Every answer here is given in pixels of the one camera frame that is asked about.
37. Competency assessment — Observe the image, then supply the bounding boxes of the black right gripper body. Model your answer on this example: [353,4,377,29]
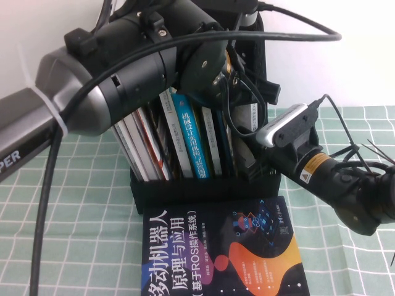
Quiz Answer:
[260,144,302,183]

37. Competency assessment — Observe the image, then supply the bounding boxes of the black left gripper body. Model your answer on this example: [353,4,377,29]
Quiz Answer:
[215,69,281,107]

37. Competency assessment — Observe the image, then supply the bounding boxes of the blue thin softcover book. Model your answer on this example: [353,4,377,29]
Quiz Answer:
[227,126,240,177]

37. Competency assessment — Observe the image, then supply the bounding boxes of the navy blue thin book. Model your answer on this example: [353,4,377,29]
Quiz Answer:
[215,107,237,177]

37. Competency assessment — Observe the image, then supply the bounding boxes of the black plastic book holder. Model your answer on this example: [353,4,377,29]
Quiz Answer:
[129,9,282,215]

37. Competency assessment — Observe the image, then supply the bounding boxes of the cyan spine book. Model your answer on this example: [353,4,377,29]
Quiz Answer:
[171,92,213,179]

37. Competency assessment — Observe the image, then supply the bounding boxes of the dark mobile robot book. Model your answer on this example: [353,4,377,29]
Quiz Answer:
[140,195,311,296]

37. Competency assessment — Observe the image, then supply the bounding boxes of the white cover book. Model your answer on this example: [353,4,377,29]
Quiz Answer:
[122,116,162,182]

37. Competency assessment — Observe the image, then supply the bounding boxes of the grey spine book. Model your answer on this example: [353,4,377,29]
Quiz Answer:
[111,121,146,182]

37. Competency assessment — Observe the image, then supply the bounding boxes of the leaning magazines stack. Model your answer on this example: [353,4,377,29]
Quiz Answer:
[132,107,173,181]

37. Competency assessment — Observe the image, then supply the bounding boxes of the green checked tablecloth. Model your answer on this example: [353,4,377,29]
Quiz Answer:
[0,106,395,296]

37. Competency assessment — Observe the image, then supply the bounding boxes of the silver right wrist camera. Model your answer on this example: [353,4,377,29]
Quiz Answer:
[255,103,320,155]

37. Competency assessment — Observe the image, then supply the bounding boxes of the white cable tie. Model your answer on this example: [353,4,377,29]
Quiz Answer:
[18,44,69,137]

